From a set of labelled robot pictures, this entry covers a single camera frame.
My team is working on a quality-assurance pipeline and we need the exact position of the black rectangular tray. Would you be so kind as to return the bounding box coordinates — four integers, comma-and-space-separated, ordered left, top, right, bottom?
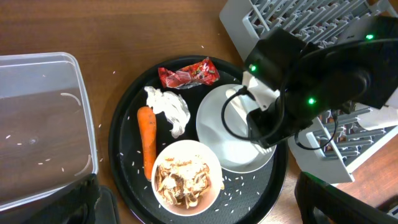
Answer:
22, 174, 119, 224

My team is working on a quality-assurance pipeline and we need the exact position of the pink bowl with scraps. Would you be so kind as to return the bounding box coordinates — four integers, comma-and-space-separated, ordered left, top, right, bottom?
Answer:
151, 140, 224, 217

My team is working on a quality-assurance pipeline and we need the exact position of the crumpled white tissue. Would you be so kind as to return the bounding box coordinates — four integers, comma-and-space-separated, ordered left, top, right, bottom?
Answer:
144, 86, 190, 139

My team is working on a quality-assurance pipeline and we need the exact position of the red snack wrapper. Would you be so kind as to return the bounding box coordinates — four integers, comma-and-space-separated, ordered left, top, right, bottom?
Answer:
158, 57, 220, 89

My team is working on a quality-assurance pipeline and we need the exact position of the white round plate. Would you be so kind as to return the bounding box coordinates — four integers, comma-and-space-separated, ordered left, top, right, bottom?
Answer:
196, 84, 276, 174

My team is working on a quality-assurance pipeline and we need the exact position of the grey dishwasher rack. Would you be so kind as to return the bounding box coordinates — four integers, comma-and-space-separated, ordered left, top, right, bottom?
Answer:
220, 0, 397, 184

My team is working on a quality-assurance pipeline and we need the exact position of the clear plastic bin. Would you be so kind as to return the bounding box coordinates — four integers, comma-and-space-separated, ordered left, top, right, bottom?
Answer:
1, 52, 98, 210

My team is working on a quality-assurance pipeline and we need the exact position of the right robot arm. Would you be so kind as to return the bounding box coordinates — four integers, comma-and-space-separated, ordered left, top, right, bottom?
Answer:
245, 16, 397, 146

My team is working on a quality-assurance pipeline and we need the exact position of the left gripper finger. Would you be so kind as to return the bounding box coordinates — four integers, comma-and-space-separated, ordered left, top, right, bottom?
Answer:
295, 172, 397, 224

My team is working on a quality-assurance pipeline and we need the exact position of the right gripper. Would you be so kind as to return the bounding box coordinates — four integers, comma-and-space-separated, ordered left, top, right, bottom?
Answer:
246, 102, 314, 148

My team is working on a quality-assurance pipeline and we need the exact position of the orange carrot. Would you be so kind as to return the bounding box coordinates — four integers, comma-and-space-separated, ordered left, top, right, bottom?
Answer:
137, 106, 157, 181

